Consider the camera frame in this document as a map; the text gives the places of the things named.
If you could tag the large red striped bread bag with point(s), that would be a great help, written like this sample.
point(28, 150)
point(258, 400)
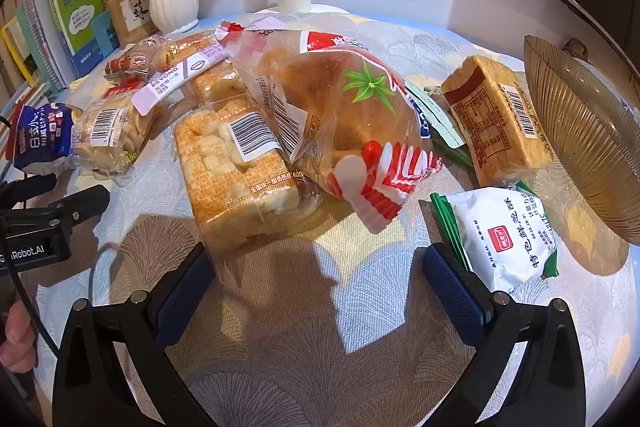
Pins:
point(340, 107)

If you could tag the small pink and red packet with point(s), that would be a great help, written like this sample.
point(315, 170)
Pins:
point(132, 59)

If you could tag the row of books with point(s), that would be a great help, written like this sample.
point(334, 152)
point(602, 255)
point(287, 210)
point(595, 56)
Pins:
point(75, 12)

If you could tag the red biscuit packet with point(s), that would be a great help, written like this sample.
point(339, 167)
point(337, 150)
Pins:
point(125, 87)

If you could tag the light green flat packet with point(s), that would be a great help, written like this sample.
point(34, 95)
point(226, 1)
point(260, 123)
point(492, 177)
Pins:
point(440, 122)

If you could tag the person's left hand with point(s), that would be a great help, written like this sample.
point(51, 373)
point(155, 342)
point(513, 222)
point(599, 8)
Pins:
point(12, 337)

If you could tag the purple label bread packet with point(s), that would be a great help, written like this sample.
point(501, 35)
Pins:
point(175, 77)

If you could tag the white and green snack packet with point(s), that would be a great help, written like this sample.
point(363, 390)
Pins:
point(500, 237)

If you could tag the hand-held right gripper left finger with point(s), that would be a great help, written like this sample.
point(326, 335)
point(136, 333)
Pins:
point(187, 292)

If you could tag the wooden pen holder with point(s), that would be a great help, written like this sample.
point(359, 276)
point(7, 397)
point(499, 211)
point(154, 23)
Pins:
point(132, 14)

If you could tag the brown toasted bun slice packet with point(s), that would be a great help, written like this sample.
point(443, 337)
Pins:
point(495, 117)

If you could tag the printed tablecloth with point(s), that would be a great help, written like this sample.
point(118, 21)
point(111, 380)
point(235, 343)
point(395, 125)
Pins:
point(320, 332)

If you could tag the small brown ornament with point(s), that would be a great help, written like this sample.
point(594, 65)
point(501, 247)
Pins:
point(576, 48)

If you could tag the blue and clear biscuit packet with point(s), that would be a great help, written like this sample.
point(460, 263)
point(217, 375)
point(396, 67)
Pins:
point(100, 132)

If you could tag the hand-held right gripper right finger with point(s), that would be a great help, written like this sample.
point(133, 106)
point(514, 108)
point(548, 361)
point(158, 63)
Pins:
point(452, 292)

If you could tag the amber ribbed glass bowl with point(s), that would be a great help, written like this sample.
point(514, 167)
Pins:
point(580, 127)

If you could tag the orange print bread cube packet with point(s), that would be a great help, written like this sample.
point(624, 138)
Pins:
point(225, 177)

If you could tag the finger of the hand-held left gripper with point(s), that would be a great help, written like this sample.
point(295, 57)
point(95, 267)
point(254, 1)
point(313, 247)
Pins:
point(27, 188)
point(80, 203)

